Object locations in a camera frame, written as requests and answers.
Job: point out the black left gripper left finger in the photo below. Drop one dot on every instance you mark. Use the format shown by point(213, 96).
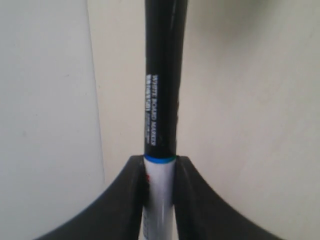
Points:
point(116, 214)

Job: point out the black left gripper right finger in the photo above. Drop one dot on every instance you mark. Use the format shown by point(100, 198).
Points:
point(201, 214)

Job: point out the black and white whiteboard marker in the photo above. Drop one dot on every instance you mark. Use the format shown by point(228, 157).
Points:
point(165, 22)

